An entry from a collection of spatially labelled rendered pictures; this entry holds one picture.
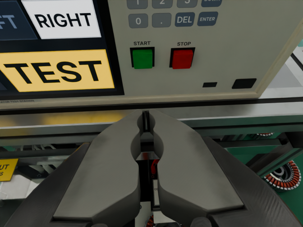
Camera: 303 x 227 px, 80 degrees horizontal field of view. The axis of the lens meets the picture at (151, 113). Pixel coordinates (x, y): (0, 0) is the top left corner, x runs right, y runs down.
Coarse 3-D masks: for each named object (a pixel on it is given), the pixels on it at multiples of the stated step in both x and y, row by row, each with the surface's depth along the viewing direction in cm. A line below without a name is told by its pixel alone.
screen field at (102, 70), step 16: (0, 64) 17; (16, 64) 17; (32, 64) 17; (48, 64) 18; (64, 64) 18; (80, 64) 18; (96, 64) 18; (16, 80) 19; (32, 80) 19; (48, 80) 19; (64, 80) 19; (80, 80) 19; (96, 80) 19; (112, 80) 20
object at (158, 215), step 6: (150, 162) 46; (150, 168) 45; (156, 168) 45; (150, 174) 44; (156, 174) 44; (150, 180) 43; (156, 180) 41; (150, 186) 42; (156, 186) 40; (150, 192) 42; (156, 192) 40; (156, 198) 39; (156, 204) 38; (156, 210) 40; (156, 216) 40; (162, 216) 40; (156, 222) 40; (162, 222) 40
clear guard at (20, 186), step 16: (48, 144) 25; (64, 144) 25; (80, 144) 25; (32, 160) 24; (48, 160) 24; (16, 176) 22; (32, 176) 22; (0, 192) 21; (16, 192) 21; (0, 208) 20; (16, 208) 20; (0, 224) 20
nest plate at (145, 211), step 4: (140, 204) 46; (144, 204) 46; (148, 204) 46; (140, 208) 46; (144, 208) 46; (148, 208) 46; (140, 212) 45; (144, 212) 45; (148, 212) 45; (152, 212) 45; (140, 216) 45; (144, 216) 45; (136, 220) 44; (140, 220) 44; (144, 220) 44; (136, 224) 44; (140, 224) 44; (160, 224) 44; (164, 224) 44; (172, 224) 44
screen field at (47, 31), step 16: (16, 0) 13; (32, 0) 13; (48, 0) 13; (64, 0) 13; (80, 0) 13; (0, 16) 14; (16, 16) 14; (32, 16) 14; (48, 16) 14; (64, 16) 14; (80, 16) 14; (0, 32) 15; (16, 32) 15; (32, 32) 15; (48, 32) 15; (64, 32) 15; (80, 32) 15; (96, 32) 15
